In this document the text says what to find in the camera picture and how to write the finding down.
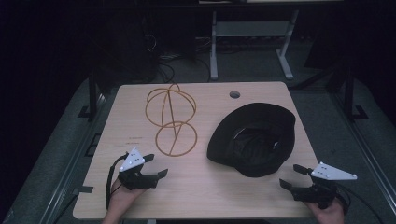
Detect black metal post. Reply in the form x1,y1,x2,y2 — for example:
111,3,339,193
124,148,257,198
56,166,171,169
88,70,98,123

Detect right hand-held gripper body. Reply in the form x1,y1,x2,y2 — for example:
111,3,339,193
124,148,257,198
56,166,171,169
290,161,359,210

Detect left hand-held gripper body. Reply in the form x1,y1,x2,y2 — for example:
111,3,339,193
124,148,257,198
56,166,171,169
118,147,160,191

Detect gold wire hat stand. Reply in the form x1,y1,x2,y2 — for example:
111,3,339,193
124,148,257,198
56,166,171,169
145,82,199,158

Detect person's right hand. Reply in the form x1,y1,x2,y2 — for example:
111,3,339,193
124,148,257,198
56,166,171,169
305,199,346,224

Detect person's left hand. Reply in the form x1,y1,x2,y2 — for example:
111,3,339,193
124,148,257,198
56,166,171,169
105,178,147,219

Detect black bucket hat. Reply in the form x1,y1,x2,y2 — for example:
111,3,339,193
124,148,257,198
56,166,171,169
206,102,297,178

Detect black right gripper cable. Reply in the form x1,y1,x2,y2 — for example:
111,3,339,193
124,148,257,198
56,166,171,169
335,183,385,224

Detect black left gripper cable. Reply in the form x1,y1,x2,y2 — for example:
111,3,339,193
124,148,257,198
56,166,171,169
105,151,130,210

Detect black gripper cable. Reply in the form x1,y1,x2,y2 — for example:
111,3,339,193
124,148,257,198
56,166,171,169
105,151,130,210
335,183,385,224

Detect grey metal stand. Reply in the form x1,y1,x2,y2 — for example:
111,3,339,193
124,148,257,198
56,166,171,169
209,8,301,82

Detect black floor cables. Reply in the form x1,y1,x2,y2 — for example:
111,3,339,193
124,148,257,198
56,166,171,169
153,36,213,84

